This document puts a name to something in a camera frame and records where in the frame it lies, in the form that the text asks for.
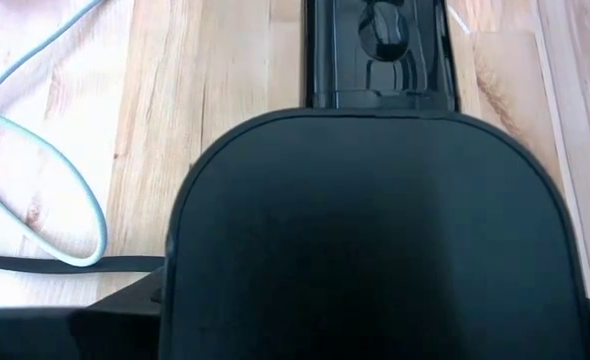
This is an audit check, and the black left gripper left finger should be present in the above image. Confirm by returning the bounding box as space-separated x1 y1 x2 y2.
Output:
0 268 167 360

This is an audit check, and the white USB cable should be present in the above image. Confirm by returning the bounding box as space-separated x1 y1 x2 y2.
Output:
0 0 110 269

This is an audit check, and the black power tower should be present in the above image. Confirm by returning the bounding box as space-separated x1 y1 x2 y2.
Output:
158 106 590 360

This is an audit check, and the black USB wall charger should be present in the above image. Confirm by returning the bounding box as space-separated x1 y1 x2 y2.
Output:
302 0 460 112

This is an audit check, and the black tower power cord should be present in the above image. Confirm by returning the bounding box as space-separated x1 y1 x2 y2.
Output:
0 253 167 275

